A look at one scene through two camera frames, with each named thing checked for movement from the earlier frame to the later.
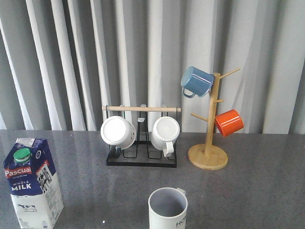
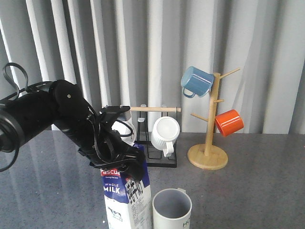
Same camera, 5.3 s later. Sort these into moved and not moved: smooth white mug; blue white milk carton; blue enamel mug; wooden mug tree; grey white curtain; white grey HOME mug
Moved: blue white milk carton; white grey HOME mug
Not moved: smooth white mug; grey white curtain; wooden mug tree; blue enamel mug
